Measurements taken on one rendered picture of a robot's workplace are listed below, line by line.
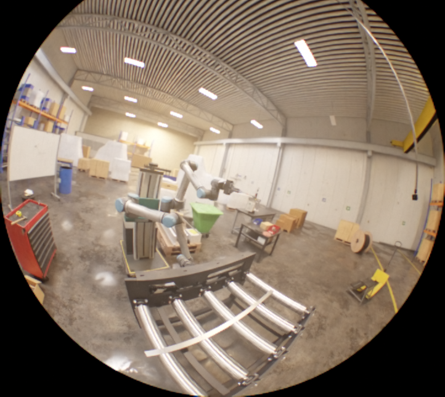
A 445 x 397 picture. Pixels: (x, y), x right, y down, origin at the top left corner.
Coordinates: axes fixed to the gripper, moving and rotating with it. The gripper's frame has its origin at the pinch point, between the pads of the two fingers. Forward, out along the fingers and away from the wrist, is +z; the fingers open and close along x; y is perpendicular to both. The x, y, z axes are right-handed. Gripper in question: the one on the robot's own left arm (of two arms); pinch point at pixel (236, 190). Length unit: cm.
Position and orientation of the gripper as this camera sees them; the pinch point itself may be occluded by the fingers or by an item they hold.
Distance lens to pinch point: 114.0
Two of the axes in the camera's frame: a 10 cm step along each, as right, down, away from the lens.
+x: -2.3, 9.7, 0.1
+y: 7.6, 1.7, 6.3
